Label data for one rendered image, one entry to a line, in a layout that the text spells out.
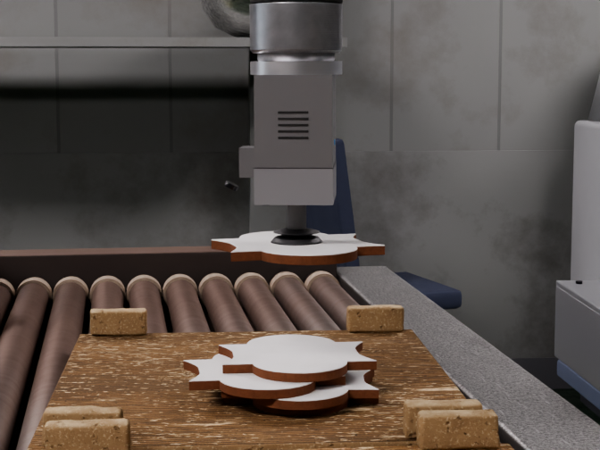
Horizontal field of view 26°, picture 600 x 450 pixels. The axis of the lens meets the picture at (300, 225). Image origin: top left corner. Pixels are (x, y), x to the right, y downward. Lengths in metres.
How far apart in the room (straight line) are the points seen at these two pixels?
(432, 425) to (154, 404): 0.25
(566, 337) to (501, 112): 3.35
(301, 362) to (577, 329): 0.49
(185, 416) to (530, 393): 0.34
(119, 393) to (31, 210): 3.64
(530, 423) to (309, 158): 0.29
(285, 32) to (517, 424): 0.38
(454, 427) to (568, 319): 0.58
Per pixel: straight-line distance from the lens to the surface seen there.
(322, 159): 1.03
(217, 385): 1.06
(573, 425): 1.12
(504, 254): 4.89
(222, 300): 1.64
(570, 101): 4.92
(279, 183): 1.03
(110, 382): 1.17
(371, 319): 1.36
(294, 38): 1.03
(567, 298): 1.52
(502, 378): 1.27
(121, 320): 1.35
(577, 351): 1.49
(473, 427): 0.96
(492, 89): 4.84
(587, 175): 4.60
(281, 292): 1.75
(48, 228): 4.75
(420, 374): 1.19
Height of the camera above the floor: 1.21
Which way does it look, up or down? 7 degrees down
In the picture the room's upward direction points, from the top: straight up
